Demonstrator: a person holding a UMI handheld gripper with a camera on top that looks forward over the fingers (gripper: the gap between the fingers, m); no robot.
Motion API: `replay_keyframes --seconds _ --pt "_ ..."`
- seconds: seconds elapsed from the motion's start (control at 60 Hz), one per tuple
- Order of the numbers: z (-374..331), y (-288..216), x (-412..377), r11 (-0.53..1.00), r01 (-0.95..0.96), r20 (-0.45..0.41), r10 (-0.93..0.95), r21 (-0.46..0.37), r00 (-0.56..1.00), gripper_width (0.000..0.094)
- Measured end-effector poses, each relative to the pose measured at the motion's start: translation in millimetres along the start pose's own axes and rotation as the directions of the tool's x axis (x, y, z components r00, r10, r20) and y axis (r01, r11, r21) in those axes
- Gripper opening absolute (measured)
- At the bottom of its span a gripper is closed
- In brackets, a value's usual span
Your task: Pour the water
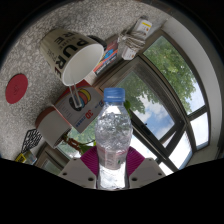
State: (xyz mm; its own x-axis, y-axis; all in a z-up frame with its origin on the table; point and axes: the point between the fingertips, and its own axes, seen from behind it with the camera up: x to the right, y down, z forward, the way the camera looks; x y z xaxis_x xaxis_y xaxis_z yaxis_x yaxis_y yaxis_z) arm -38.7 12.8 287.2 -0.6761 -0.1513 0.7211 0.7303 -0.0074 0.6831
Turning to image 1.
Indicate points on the flat round red coaster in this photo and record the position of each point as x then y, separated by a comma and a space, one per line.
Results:
16, 88

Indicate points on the red white filament box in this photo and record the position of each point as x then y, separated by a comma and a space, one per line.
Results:
85, 111

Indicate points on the brown framed window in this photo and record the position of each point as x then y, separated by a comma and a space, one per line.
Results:
131, 65

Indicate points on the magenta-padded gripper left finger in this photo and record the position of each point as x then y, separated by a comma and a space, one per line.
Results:
76, 171

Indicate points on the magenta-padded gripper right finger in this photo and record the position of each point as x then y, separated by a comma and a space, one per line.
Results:
146, 171

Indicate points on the clear water bottle blue cap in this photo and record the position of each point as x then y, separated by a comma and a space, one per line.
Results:
113, 133

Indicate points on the potted plant in white pot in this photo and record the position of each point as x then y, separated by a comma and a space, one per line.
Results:
51, 126

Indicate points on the white mug black lettering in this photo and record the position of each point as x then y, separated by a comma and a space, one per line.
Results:
66, 50

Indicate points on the small green leafy cutting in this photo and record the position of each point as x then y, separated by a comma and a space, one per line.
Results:
77, 98

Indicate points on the small teal box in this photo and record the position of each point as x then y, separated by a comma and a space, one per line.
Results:
31, 158

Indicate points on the dark colourful flat book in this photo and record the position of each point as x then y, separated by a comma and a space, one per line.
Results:
106, 58

